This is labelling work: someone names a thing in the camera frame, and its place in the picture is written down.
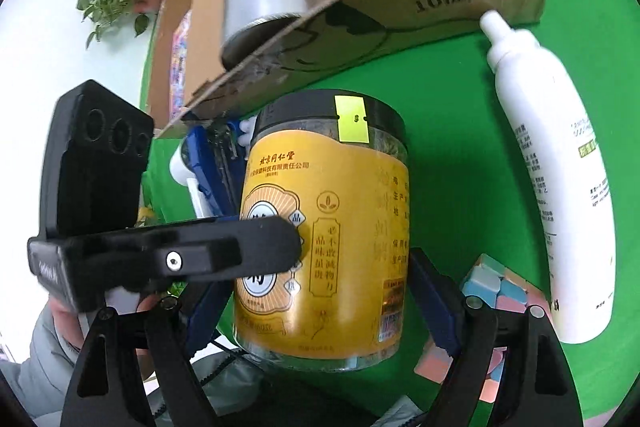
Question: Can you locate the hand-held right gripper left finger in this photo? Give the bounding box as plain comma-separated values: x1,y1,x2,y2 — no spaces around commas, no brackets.
60,279,236,427

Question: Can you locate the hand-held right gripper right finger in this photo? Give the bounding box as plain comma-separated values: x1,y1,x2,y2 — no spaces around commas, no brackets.
407,247,583,427

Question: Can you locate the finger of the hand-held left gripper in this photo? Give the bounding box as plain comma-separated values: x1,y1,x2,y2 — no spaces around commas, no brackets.
145,216,303,284

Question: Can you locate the pastel puzzle cube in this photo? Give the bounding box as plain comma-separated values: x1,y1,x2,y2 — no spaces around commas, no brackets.
414,253,556,403

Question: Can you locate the blue rectangular box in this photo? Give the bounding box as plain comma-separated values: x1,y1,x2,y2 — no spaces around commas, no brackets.
170,117,256,220

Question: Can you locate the yellow label jar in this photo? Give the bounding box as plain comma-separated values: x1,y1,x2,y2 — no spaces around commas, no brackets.
234,91,411,370

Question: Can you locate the colourful cartoon puzzle box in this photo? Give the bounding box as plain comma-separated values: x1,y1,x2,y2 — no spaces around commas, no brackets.
169,9,193,120

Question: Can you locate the white spray bottle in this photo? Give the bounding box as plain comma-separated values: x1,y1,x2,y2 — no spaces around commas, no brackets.
479,10,616,344

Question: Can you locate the person's left forearm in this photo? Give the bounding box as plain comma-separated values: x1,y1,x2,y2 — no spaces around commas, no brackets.
0,302,86,423

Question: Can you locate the person's left hand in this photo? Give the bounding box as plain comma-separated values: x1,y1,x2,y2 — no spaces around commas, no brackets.
135,292,162,314

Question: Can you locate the person's grey jacket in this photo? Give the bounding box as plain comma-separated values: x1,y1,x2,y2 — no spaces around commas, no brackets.
150,342,436,427

